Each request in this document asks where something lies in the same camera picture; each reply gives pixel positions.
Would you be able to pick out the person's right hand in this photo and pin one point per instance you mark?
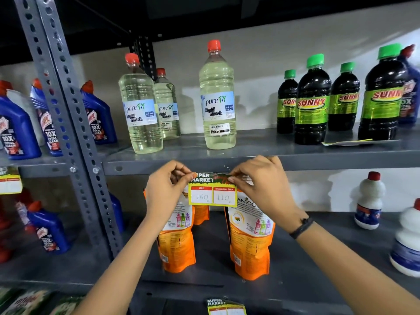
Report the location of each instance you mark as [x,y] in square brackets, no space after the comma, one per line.
[269,193]

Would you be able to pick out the person's left hand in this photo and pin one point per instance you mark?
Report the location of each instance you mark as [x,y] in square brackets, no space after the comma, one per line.
[162,196]

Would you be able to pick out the person's left thumb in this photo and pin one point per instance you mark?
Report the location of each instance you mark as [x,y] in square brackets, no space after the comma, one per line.
[185,183]

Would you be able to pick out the person's right thumb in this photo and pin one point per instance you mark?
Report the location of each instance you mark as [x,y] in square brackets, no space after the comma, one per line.
[242,188]

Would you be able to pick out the yellow bordered price tag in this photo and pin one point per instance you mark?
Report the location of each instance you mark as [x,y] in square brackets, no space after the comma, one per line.
[357,142]
[9,183]
[226,308]
[212,195]

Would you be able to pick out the person's right forearm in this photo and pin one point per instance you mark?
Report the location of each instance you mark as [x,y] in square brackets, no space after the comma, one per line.
[347,275]

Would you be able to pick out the person's left forearm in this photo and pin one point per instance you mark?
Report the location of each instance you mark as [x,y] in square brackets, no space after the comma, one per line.
[128,268]

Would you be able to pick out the grey metal shelf rack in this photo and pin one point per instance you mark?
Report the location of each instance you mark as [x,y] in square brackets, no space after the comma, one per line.
[197,154]
[39,163]

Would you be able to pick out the orange refill pouch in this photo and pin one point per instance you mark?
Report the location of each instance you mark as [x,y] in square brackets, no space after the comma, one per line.
[177,242]
[200,214]
[251,246]

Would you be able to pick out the black wristband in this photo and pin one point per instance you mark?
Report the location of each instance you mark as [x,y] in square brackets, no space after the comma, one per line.
[302,228]

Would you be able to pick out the blue toilet cleaner bottle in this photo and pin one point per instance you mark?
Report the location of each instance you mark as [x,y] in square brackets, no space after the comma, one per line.
[46,124]
[410,95]
[49,229]
[16,127]
[117,209]
[98,118]

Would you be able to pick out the clear bleach bottle red cap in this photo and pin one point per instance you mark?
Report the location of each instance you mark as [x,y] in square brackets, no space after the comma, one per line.
[168,108]
[217,101]
[140,108]

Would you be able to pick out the dark cleaner bottle green cap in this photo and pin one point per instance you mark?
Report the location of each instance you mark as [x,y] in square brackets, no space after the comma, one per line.
[344,101]
[382,101]
[286,104]
[311,104]

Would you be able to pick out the white bottle red cap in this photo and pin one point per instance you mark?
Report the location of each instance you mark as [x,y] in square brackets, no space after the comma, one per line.
[407,246]
[369,203]

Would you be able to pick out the red cleaner bottle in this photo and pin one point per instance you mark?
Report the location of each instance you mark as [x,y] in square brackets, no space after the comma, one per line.
[5,232]

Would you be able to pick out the green printed packets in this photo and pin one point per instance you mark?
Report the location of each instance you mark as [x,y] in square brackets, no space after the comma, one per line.
[32,301]

